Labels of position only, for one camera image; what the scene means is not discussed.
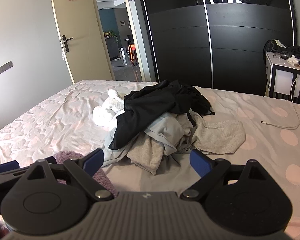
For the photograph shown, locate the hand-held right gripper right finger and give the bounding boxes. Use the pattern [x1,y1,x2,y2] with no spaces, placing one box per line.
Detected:
[179,149,273,202]

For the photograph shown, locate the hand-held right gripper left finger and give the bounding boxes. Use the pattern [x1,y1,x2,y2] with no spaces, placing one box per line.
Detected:
[22,148,115,202]

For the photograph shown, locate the grey shirt with black trim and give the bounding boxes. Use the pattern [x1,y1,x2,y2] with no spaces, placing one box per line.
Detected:
[127,111,247,176]

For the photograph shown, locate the purple fluffy blanket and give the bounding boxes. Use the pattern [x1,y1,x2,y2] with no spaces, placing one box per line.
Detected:
[54,150,118,198]

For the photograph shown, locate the pale grey garment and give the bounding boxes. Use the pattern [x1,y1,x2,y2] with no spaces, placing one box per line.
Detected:
[102,112,190,168]

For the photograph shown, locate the white garment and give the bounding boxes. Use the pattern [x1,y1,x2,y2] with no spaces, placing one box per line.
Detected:
[92,89,125,128]

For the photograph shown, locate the pink-dotted grey duvet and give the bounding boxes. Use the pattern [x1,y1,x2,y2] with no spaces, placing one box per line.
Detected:
[0,79,300,240]

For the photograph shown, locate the black garment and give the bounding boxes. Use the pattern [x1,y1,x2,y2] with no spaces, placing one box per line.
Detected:
[109,79,215,151]

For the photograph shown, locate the dark cabinet with plant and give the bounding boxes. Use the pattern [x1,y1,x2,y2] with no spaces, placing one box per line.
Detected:
[104,30,119,61]

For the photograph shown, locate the orange chair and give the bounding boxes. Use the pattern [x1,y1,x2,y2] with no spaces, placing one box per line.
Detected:
[129,44,138,65]

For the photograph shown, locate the white nightstand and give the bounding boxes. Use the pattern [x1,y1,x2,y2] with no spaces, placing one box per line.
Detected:
[265,51,300,104]

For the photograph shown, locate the black sliding wardrobe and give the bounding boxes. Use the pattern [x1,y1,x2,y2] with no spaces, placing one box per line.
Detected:
[136,0,297,97]

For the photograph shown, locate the cream door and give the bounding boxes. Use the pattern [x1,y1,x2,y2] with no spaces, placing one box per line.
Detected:
[49,0,115,84]

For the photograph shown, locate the black bag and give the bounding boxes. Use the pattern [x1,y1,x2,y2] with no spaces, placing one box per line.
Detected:
[264,39,288,55]

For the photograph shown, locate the dark crumpled cloth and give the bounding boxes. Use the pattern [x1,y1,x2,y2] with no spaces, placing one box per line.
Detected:
[280,45,300,62]

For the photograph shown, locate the white charging cable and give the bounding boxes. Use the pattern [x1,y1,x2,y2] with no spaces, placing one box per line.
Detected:
[260,72,300,130]

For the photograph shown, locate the wall switch panel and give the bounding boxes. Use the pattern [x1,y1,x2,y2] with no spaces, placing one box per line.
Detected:
[0,60,13,80]

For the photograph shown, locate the metal door handle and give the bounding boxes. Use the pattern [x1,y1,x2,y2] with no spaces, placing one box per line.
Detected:
[60,35,74,53]

